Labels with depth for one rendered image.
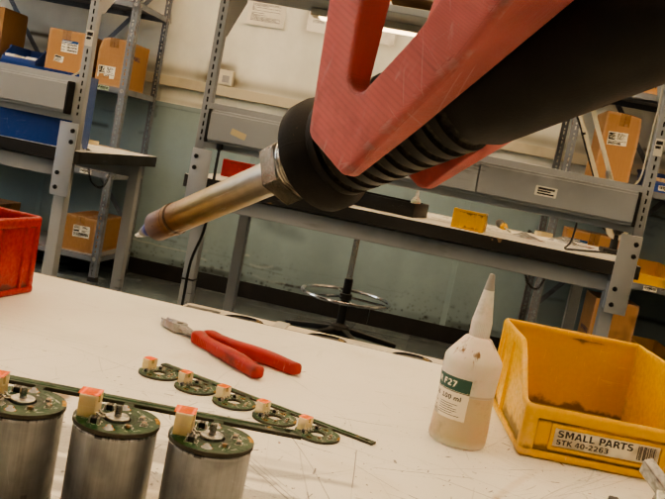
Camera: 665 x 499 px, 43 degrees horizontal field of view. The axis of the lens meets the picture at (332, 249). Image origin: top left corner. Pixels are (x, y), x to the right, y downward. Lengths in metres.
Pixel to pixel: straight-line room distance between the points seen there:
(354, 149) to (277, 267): 4.59
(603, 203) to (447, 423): 2.07
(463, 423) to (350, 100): 0.35
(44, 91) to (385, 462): 2.45
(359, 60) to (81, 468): 0.15
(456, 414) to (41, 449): 0.28
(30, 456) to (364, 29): 0.16
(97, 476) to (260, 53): 4.58
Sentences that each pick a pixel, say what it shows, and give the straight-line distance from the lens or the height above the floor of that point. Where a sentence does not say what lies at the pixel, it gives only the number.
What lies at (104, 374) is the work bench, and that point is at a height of 0.75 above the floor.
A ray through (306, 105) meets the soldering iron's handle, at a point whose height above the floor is 0.91.
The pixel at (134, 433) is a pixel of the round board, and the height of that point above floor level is 0.81.
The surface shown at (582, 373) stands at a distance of 0.63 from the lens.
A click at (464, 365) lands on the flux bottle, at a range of 0.48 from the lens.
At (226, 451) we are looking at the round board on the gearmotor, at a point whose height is 0.81.
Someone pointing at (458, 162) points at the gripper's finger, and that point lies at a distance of 0.17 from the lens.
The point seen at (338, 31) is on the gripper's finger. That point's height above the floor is 0.92.
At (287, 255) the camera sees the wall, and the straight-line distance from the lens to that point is 4.73.
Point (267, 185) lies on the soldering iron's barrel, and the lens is 0.18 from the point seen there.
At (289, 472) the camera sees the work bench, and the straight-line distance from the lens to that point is 0.41.
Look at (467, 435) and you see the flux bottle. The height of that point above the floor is 0.76.
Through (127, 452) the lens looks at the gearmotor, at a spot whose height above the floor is 0.81.
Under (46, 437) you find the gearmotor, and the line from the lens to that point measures 0.26.
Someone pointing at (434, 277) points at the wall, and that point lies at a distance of 4.65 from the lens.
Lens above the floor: 0.90
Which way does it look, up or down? 6 degrees down
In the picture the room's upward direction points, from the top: 11 degrees clockwise
